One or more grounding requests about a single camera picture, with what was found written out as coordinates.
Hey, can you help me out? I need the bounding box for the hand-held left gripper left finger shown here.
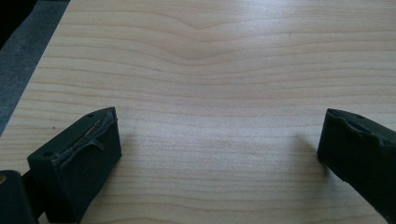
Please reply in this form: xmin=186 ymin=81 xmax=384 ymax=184
xmin=26 ymin=106 xmax=123 ymax=224

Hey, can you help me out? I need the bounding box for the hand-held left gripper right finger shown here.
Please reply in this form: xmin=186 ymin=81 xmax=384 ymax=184
xmin=317 ymin=107 xmax=396 ymax=224

